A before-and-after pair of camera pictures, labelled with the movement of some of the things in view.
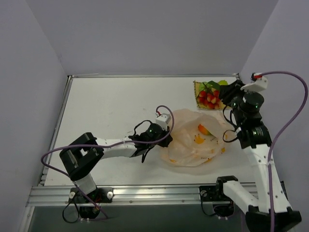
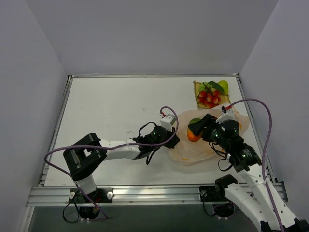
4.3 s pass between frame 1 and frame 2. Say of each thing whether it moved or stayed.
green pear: stayed
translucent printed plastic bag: stayed
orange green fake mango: moved
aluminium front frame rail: stayed
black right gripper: moved
